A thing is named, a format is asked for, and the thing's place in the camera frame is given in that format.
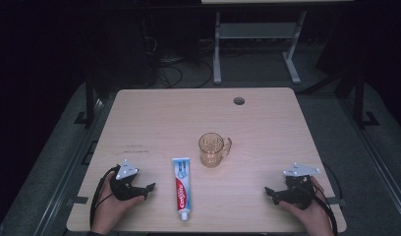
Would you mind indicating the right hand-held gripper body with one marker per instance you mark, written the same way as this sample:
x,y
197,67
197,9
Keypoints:
x,y
295,188

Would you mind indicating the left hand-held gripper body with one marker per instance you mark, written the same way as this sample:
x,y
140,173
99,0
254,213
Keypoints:
x,y
123,183

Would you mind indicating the white and red toothpaste tube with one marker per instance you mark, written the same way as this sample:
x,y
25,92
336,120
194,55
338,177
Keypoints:
x,y
182,188

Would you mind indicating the amber glass mug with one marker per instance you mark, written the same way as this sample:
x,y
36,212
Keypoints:
x,y
212,149

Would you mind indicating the person's left hand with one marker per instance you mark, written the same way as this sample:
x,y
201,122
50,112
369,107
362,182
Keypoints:
x,y
111,209

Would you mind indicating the person's right hand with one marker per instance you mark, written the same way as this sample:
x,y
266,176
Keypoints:
x,y
315,214

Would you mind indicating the black metal stand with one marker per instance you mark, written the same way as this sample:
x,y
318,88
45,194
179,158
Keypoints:
x,y
90,101
360,101

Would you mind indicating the grey metal desk frame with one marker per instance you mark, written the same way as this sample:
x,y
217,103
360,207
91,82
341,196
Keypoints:
x,y
256,46

